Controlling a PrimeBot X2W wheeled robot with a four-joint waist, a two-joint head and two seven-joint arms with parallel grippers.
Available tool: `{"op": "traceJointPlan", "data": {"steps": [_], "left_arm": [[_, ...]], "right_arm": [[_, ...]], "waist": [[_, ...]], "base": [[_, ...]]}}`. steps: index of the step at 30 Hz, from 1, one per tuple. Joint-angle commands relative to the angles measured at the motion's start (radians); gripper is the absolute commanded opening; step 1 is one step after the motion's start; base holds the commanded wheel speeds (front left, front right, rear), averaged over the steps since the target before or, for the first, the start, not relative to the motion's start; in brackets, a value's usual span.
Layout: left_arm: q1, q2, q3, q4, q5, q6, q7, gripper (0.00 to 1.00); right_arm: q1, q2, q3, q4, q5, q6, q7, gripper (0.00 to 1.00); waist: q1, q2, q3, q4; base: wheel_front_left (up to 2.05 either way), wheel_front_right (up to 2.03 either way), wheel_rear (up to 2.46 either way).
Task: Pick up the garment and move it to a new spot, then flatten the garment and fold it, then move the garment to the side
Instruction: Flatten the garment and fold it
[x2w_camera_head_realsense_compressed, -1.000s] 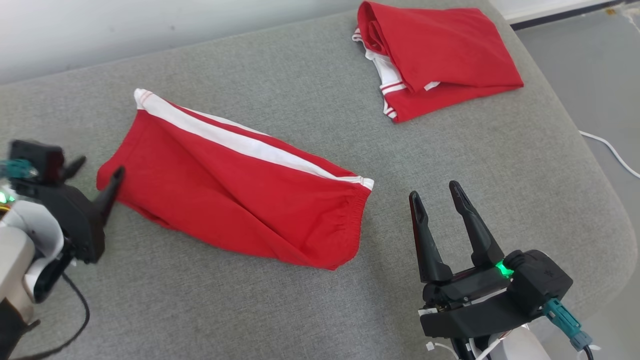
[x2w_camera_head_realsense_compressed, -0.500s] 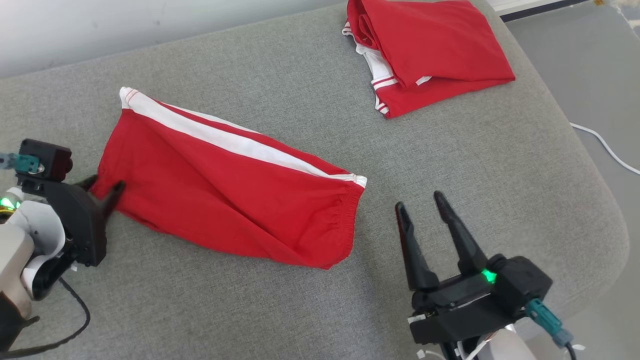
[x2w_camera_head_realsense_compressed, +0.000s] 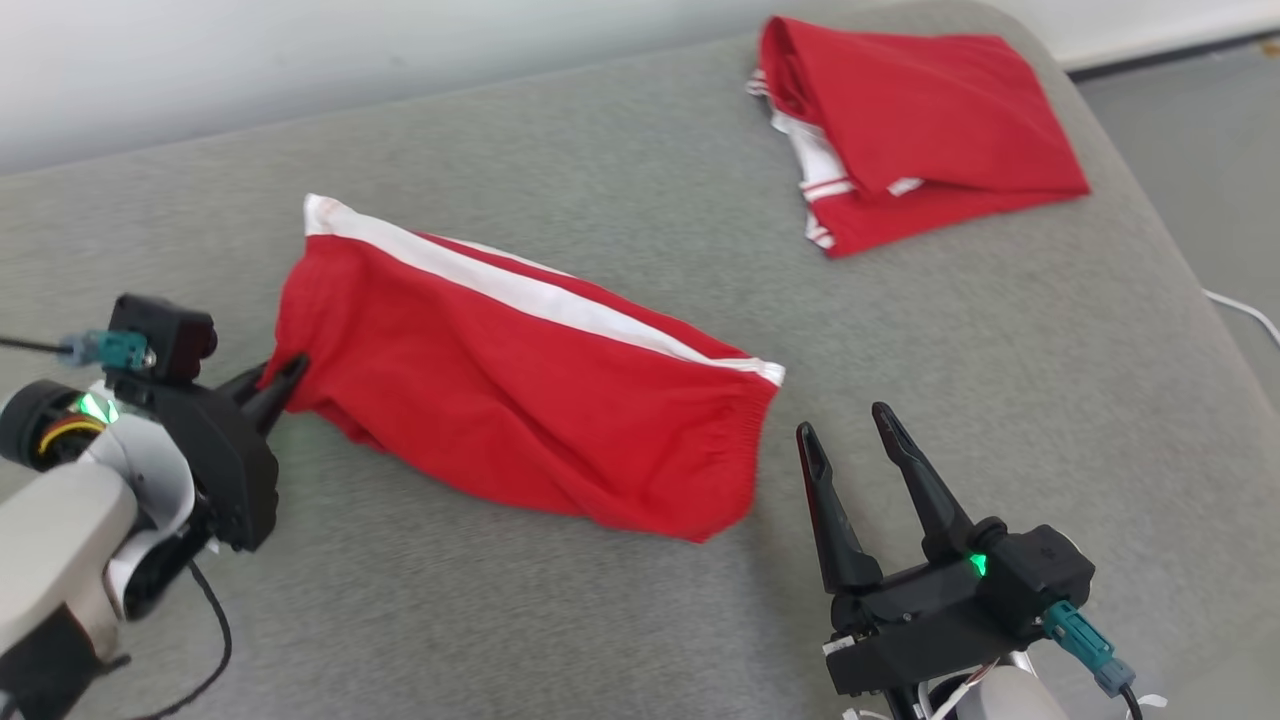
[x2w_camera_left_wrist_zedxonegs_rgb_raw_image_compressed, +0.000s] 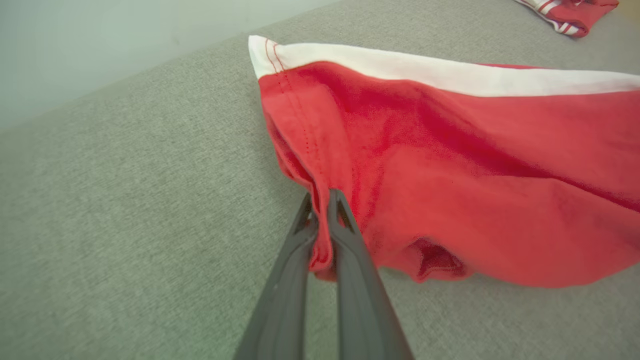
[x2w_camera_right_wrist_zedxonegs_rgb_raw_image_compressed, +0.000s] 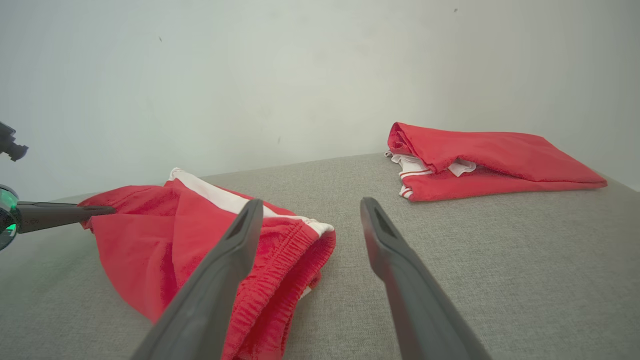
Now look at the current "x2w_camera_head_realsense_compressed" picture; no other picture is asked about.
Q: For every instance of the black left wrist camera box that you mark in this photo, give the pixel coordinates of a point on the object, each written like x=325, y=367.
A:
x=165, y=335

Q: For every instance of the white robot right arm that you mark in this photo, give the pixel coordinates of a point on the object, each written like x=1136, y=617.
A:
x=1000, y=700

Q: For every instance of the grey fabric sofa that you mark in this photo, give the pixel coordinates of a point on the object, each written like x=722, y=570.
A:
x=1000, y=350

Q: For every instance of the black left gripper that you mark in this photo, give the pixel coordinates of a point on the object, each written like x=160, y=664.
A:
x=225, y=470

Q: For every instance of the red shorts with white stripe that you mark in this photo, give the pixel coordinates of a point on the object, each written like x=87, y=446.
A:
x=500, y=400

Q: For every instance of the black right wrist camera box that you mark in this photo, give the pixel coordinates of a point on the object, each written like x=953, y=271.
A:
x=1040, y=570

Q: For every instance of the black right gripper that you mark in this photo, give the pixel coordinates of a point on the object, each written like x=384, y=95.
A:
x=920, y=625

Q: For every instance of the red jersey with striped trim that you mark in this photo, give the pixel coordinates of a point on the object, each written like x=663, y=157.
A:
x=930, y=110

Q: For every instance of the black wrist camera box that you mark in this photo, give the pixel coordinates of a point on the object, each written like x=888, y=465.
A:
x=1040, y=570
x=165, y=335

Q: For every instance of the dark wall baseboard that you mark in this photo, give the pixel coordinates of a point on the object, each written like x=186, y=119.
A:
x=1170, y=55

